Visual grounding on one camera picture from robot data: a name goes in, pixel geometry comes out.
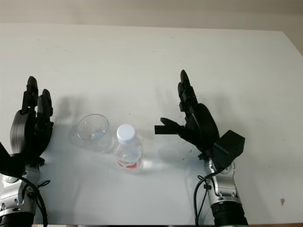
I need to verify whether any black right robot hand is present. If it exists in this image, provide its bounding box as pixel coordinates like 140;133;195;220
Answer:
154;69;220;157

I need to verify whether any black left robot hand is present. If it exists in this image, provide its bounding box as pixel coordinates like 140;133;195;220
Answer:
9;75;54;166

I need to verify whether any clear water bottle white cap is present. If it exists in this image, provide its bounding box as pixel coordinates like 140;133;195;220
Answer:
114;124;144;175

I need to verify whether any clear plastic cup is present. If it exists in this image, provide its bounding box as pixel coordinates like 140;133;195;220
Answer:
69;113;116;153

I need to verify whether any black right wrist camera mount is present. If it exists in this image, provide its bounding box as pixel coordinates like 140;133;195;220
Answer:
212;129;246;170

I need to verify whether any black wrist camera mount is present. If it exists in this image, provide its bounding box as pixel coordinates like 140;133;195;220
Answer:
212;129;246;170
0;141;27;177

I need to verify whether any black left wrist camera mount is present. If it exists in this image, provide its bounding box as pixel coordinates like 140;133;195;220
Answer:
0;141;27;177

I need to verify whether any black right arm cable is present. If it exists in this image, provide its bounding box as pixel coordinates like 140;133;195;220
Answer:
193;174;214;226

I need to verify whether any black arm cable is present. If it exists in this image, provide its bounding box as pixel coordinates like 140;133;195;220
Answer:
193;174;214;226
23;179;52;226

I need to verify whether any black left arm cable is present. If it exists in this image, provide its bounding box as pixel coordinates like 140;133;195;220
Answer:
23;179;52;226

